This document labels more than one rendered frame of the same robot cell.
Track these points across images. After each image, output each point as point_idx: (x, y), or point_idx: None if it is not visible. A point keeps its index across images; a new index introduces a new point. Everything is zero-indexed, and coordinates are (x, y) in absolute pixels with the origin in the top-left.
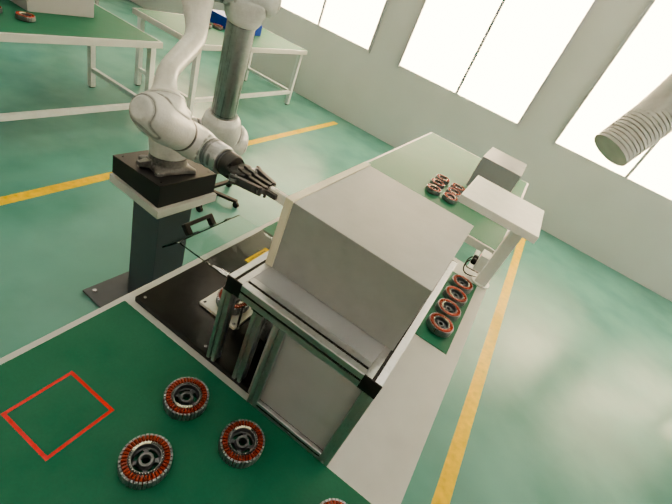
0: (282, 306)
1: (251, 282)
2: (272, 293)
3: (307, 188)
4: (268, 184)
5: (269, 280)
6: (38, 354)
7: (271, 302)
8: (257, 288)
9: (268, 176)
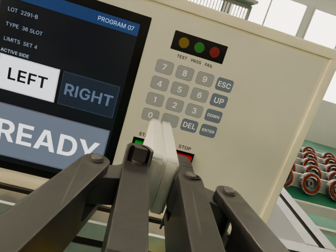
0: (283, 199)
1: (315, 243)
2: (287, 212)
3: (252, 22)
4: (148, 178)
5: (276, 222)
6: None
7: (298, 210)
8: (309, 231)
9: (50, 188)
